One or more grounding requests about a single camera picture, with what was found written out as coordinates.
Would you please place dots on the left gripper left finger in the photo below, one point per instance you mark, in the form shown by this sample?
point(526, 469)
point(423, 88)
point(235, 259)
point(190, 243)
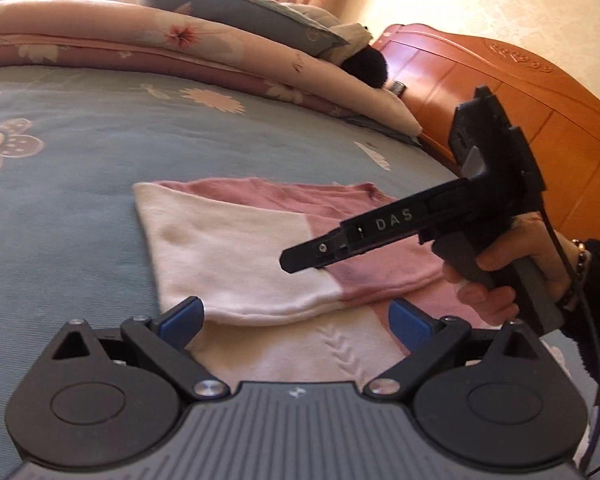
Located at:
point(160, 344)

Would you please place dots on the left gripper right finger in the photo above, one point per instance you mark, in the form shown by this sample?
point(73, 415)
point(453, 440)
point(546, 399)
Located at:
point(434, 345)

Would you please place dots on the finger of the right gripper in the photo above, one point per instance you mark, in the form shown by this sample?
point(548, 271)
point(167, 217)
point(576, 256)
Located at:
point(316, 253)

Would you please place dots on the person right hand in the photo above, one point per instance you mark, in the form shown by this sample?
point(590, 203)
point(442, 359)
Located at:
point(528, 237)

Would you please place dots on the orange wooden headboard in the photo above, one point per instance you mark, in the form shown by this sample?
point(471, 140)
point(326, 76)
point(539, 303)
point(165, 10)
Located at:
point(559, 117)

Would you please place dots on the person lying on bed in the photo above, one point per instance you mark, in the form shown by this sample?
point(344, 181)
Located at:
point(357, 57)

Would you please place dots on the blue floral bed sheet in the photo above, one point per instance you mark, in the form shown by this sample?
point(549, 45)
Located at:
point(71, 245)

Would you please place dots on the blue pillow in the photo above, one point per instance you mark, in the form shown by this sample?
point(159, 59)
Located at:
point(266, 18)

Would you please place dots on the pink floral folded quilt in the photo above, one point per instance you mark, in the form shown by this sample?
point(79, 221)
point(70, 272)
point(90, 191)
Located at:
point(110, 35)

